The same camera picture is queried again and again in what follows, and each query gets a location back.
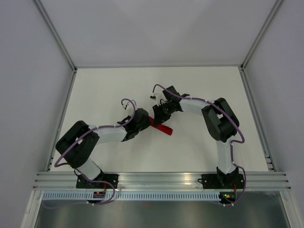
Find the aluminium enclosure frame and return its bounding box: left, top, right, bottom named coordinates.
left=20, top=0, right=304, bottom=228

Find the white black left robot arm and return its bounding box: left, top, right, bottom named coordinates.
left=55, top=108, right=151, bottom=189

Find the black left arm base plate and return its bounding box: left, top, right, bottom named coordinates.
left=76, top=173, right=119, bottom=189

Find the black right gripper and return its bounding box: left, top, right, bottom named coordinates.
left=152, top=102, right=174, bottom=127

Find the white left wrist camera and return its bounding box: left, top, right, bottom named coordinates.
left=121, top=99, right=137, bottom=112

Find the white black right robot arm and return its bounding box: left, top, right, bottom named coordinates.
left=150, top=86, right=245, bottom=189

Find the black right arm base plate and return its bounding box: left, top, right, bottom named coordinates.
left=200, top=174, right=245, bottom=190

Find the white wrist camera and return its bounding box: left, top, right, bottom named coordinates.
left=150, top=93, right=162, bottom=104
left=121, top=99, right=137, bottom=112

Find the red cloth napkin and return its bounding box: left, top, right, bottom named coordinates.
left=149, top=116, right=173, bottom=135

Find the white slotted cable duct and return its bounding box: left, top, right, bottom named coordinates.
left=43, top=190, right=220, bottom=201

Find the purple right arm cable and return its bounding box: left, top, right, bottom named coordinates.
left=152, top=84, right=247, bottom=207

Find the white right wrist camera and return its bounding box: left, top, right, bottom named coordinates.
left=150, top=93, right=162, bottom=104

